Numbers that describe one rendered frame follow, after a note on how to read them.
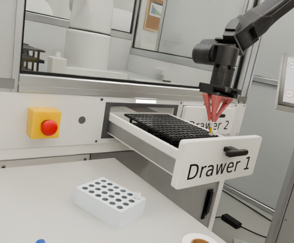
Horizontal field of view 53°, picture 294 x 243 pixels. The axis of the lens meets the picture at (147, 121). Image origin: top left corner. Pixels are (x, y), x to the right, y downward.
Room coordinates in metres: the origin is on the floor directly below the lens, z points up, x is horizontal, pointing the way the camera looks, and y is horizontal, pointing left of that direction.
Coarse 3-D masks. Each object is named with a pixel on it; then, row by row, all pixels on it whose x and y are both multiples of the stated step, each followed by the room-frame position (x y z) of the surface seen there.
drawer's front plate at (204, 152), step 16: (192, 144) 0.60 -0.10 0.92; (208, 144) 0.64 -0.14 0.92; (224, 144) 0.67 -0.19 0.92; (240, 144) 0.71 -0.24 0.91; (256, 144) 0.76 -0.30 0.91; (176, 160) 0.60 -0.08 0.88; (192, 160) 0.61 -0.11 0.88; (208, 160) 0.64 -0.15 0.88; (224, 160) 0.68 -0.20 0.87; (240, 160) 0.72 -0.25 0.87; (176, 176) 0.59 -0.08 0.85; (192, 176) 0.62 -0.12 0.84; (208, 176) 0.65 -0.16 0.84; (224, 176) 0.69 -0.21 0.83; (240, 176) 0.74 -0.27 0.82
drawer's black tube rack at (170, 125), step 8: (136, 120) 0.82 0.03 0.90; (144, 120) 0.83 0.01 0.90; (152, 120) 0.85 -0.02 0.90; (160, 120) 0.87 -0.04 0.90; (168, 120) 0.89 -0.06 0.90; (176, 120) 0.91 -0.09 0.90; (144, 128) 0.85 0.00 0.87; (152, 128) 0.76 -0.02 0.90; (160, 128) 0.78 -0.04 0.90; (168, 128) 0.79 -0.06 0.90; (176, 128) 0.81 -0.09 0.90; (184, 128) 0.82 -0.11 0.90; (192, 128) 0.84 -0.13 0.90; (200, 128) 0.86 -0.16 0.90; (160, 136) 0.80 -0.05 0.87; (176, 144) 0.76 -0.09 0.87
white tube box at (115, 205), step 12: (96, 180) 0.61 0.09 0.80; (108, 180) 0.62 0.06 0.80; (84, 192) 0.55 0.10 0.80; (96, 192) 0.56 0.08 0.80; (108, 192) 0.56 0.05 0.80; (120, 192) 0.57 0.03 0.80; (132, 192) 0.58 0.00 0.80; (84, 204) 0.55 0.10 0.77; (96, 204) 0.53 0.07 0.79; (108, 204) 0.52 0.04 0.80; (120, 204) 0.53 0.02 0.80; (132, 204) 0.53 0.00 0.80; (144, 204) 0.56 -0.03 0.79; (96, 216) 0.53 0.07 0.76; (108, 216) 0.51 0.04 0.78; (120, 216) 0.50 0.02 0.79; (132, 216) 0.53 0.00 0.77; (120, 228) 0.50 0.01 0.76
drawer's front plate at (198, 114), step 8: (184, 112) 1.04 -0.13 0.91; (192, 112) 1.06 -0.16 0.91; (200, 112) 1.09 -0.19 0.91; (216, 112) 1.14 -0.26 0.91; (224, 112) 1.17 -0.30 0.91; (232, 112) 1.21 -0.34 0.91; (192, 120) 1.06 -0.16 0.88; (200, 120) 1.09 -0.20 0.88; (224, 120) 1.18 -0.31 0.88; (232, 120) 1.21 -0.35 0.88; (208, 128) 1.13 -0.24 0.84; (216, 128) 1.16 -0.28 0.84
